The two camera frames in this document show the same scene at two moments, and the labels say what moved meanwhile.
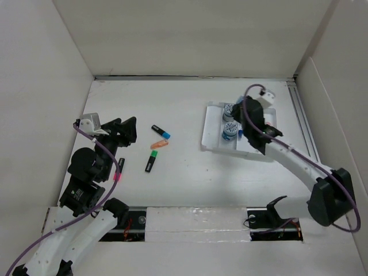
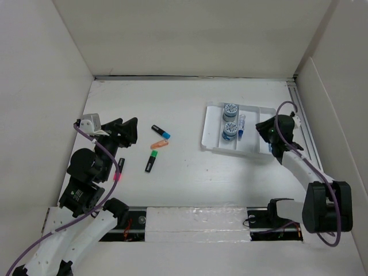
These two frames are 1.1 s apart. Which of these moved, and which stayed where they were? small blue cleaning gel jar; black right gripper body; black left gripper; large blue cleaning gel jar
Moved: black right gripper body
Stayed: small blue cleaning gel jar; black left gripper; large blue cleaning gel jar
